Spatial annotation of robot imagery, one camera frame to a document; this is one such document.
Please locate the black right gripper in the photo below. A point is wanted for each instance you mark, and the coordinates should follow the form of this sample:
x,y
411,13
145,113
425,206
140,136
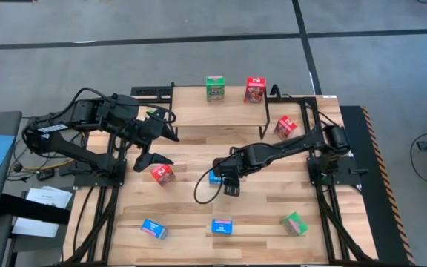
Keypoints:
x,y
228,167

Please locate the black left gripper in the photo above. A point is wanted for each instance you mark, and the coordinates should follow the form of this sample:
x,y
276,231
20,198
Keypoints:
x,y
145,131

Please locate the blue Rice Krispies cereal box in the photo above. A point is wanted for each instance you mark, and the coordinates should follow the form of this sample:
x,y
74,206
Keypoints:
x,y
221,226
153,228
213,180

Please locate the green Apple Jacks cereal box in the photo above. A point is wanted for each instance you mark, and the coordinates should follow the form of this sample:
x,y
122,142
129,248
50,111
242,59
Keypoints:
x,y
149,111
294,223
215,89

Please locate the red Froot Loops cereal box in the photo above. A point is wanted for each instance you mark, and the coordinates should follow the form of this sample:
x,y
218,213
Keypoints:
x,y
285,127
254,91
162,174

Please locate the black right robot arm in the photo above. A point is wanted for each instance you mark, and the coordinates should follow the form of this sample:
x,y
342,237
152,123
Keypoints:
x,y
280,148

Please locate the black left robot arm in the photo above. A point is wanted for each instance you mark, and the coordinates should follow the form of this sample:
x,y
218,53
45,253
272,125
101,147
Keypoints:
x,y
87,115

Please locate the wooden shelf with black legs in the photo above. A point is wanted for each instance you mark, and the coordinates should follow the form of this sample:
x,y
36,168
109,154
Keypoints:
x,y
217,111

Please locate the black flat plate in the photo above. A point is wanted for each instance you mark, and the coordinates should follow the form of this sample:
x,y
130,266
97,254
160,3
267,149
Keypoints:
x,y
148,91

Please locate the small black power adapter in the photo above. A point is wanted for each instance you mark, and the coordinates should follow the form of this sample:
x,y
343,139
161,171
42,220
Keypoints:
x,y
44,175

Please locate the white paper sheet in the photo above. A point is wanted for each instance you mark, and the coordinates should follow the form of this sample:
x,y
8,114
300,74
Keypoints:
x,y
48,197
35,227

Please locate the black bar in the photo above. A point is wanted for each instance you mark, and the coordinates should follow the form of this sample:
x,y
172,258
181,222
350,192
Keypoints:
x,y
32,209

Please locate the round black plug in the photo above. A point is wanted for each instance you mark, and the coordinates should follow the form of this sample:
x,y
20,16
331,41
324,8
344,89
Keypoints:
x,y
17,167

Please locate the black hazard-striped floor mat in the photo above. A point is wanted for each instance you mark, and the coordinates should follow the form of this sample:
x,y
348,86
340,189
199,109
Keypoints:
x,y
384,222

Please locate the black metal table frame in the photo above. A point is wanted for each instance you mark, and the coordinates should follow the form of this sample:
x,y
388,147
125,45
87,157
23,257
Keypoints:
x,y
298,99

